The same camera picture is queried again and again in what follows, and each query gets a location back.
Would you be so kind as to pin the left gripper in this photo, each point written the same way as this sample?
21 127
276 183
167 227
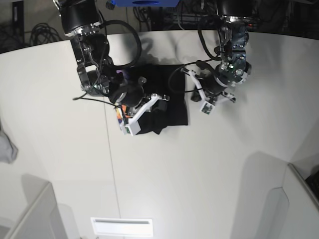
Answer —
212 90

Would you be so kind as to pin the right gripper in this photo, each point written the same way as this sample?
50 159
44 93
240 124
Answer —
131 93

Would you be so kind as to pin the black T-shirt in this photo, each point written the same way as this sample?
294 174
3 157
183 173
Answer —
157 82

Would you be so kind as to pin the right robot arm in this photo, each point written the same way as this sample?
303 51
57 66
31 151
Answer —
99 75

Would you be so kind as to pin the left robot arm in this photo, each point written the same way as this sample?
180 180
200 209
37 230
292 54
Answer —
227 66

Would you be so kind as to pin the blue box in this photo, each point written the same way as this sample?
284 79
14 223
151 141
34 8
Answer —
142 3

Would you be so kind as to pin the black keyboard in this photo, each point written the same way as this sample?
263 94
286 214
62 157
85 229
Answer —
313 183

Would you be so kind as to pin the grey cloth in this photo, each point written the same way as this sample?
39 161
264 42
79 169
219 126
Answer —
8 151

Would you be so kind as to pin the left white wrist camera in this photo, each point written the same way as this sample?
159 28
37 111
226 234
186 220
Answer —
207 104

